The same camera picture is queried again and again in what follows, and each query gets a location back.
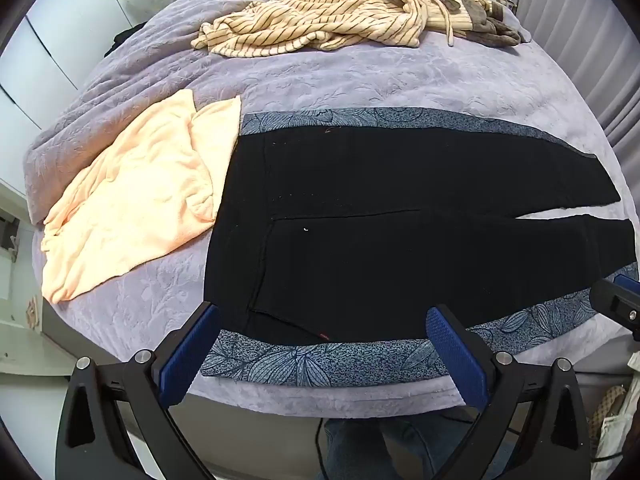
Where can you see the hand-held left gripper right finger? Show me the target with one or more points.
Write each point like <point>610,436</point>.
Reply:
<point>455,360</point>

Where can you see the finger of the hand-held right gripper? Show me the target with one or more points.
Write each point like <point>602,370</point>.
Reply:
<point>617,302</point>

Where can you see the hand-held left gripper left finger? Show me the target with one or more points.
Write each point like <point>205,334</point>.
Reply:
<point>192,350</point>

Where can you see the black pants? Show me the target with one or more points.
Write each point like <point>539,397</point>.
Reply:
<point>375,235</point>

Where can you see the person's legs in jeans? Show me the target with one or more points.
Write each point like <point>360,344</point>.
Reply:
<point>400,445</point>

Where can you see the blue leaf-patterned cloth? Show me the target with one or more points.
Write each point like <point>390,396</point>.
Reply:
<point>300,362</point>

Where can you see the cream tote bag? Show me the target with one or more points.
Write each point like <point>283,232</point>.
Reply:
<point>615,430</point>

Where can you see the peach fleece garment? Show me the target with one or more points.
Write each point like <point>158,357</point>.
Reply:
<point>130,200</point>

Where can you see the white bedside cabinet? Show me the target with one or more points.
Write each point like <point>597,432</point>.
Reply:
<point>25,320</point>

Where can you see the pale grey curtain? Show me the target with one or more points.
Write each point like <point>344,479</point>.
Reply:
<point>590,35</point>

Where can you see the lilac embossed blanket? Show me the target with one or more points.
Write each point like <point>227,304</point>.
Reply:
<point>350,80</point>

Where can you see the brown fleece garment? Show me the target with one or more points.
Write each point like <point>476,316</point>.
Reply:
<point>495,27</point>

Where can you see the dark cloth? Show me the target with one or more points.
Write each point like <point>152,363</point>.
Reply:
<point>127,35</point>

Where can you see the white wardrobe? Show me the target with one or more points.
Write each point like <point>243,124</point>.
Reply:
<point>50,60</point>

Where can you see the cream striped garment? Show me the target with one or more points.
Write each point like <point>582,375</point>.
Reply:
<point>310,20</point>

